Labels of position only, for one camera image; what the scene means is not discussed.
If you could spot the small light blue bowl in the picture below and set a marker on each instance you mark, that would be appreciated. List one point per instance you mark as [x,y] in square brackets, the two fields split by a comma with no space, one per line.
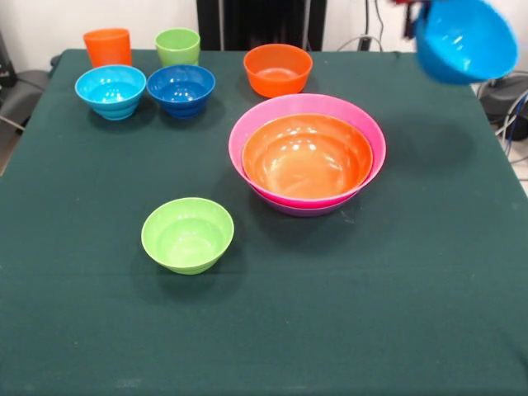
[110,92]

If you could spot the grey wheeled floor base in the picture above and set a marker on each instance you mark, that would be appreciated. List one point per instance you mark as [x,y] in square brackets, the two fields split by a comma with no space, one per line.
[24,92]
[505,95]

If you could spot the wide orange bowl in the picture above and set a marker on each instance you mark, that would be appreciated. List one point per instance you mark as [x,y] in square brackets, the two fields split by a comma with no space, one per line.
[307,161]

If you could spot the large pink bowl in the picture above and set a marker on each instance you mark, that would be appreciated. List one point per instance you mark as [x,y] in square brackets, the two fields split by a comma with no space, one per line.
[237,144]

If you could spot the small green bowl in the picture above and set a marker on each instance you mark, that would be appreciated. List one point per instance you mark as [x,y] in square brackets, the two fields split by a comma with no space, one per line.
[187,239]

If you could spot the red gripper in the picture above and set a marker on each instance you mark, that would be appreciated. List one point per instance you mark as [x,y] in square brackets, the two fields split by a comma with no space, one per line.
[406,2]

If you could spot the green cup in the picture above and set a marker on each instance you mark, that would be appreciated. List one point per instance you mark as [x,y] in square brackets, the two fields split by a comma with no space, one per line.
[177,47]

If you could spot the medium blue bowl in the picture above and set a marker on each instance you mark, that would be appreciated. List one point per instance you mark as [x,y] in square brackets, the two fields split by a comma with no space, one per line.
[466,45]

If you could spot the small deep orange bowl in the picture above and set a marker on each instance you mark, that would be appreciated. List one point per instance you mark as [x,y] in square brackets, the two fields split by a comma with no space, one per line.
[277,68]

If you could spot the small dark blue bowl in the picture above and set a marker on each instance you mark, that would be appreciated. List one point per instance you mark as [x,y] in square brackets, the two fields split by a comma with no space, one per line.
[181,92]

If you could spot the orange cup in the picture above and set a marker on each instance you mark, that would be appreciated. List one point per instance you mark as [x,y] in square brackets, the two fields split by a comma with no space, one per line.
[107,47]

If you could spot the dark green tablecloth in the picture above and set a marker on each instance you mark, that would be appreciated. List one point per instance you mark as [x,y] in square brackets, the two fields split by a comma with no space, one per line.
[264,330]

